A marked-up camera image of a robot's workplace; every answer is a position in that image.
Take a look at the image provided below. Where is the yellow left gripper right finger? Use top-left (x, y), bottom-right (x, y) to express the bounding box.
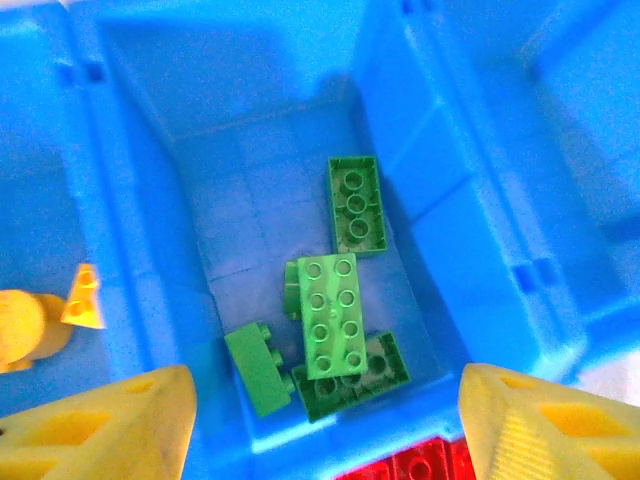
top-left (458, 362), bottom-right (640, 480)

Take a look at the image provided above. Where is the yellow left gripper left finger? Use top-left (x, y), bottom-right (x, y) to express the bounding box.
top-left (0, 364), bottom-right (197, 480)

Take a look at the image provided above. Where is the small green lego brick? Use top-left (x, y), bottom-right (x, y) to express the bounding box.
top-left (283, 260), bottom-right (303, 321)

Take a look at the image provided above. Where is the red lego brick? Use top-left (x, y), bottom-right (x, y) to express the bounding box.
top-left (339, 437), bottom-right (476, 480)

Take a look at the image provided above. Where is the green lego plate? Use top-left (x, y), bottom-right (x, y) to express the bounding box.
top-left (297, 252), bottom-right (370, 382)

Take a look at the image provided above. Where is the yellow wedge lego piece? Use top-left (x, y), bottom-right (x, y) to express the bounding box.
top-left (60, 263), bottom-right (107, 331)

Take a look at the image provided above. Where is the yellow round lego piece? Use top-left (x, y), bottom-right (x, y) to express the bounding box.
top-left (0, 289), bottom-right (76, 374)

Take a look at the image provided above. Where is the blue three-compartment plastic bin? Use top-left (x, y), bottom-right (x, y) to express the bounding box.
top-left (0, 0), bottom-right (640, 480)

